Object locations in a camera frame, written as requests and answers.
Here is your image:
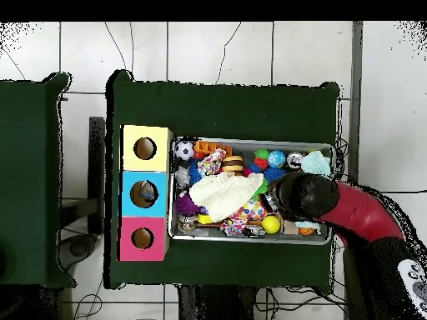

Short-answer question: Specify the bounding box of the cream yellow cloth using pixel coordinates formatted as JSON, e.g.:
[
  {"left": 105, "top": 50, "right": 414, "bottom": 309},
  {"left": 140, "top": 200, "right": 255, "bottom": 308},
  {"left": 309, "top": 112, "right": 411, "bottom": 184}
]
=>
[{"left": 188, "top": 171, "right": 264, "bottom": 224}]

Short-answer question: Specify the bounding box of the clear plastic packet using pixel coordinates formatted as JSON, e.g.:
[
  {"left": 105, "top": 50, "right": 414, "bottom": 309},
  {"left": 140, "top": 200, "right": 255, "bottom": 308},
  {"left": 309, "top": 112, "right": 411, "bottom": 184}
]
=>
[{"left": 139, "top": 184, "right": 158, "bottom": 204}]

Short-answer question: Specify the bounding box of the mint green cloth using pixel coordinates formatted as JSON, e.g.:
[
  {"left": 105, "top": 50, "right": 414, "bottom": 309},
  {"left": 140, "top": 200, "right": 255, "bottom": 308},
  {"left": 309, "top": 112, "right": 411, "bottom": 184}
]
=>
[{"left": 293, "top": 149, "right": 333, "bottom": 232}]

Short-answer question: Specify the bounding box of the clear shallow bin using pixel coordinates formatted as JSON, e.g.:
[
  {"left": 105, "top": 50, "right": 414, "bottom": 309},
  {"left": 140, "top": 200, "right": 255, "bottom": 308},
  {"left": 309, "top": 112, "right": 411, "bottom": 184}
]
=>
[{"left": 168, "top": 137, "right": 338, "bottom": 247}]

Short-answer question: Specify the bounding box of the wooden box with three holes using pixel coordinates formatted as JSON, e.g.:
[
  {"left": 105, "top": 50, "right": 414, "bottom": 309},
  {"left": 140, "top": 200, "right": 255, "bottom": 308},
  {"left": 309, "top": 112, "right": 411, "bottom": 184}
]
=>
[{"left": 118, "top": 123, "right": 174, "bottom": 263}]

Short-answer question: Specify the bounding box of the toy burger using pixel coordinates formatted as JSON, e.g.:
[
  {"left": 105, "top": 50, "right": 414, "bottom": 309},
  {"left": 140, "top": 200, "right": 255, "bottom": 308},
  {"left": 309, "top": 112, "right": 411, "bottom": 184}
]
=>
[{"left": 222, "top": 155, "right": 245, "bottom": 174}]

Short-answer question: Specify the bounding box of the orange plastic toy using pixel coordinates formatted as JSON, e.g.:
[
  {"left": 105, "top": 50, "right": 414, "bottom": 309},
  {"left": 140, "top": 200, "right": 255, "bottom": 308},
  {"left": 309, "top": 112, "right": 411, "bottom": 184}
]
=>
[{"left": 193, "top": 140, "right": 234, "bottom": 158}]

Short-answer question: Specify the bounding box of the black and white soccer ball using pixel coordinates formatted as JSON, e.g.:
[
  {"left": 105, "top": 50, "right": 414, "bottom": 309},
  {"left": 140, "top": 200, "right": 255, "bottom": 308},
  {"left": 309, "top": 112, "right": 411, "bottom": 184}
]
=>
[{"left": 173, "top": 140, "right": 196, "bottom": 163}]

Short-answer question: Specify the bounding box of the flat colourful dotted packet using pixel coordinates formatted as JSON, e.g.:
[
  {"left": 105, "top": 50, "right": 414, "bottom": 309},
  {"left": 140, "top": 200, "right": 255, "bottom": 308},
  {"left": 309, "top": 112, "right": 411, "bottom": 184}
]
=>
[{"left": 232, "top": 199, "right": 269, "bottom": 223}]

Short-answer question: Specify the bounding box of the blue globe ball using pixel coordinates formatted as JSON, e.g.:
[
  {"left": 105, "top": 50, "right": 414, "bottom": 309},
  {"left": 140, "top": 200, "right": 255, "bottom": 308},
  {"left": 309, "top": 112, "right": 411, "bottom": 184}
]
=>
[{"left": 267, "top": 149, "right": 288, "bottom": 168}]

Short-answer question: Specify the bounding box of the dark green table cloth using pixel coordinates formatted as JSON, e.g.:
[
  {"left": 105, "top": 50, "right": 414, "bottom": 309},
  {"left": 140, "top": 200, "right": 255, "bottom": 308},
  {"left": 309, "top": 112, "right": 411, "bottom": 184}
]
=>
[
  {"left": 0, "top": 72, "right": 73, "bottom": 289},
  {"left": 105, "top": 69, "right": 341, "bottom": 294}
]

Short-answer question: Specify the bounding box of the yellow ball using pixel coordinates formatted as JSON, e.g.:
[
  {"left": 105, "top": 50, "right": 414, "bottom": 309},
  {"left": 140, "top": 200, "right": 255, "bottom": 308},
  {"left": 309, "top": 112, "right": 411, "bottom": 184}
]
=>
[{"left": 261, "top": 215, "right": 282, "bottom": 235}]

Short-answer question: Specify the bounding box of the black stand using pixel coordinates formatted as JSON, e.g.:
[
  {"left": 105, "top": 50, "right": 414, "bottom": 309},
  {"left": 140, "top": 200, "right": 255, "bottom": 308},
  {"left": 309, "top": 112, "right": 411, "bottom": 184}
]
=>
[{"left": 58, "top": 116, "right": 107, "bottom": 268}]

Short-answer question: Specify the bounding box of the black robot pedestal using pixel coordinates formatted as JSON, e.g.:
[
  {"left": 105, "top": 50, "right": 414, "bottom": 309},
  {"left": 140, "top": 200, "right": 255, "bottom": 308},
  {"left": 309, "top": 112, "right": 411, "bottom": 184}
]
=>
[{"left": 176, "top": 285, "right": 268, "bottom": 320}]

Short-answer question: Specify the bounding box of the black cable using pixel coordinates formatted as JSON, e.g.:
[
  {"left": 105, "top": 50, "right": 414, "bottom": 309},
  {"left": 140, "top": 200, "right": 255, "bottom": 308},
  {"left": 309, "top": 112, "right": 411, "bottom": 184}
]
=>
[{"left": 336, "top": 184, "right": 427, "bottom": 198}]

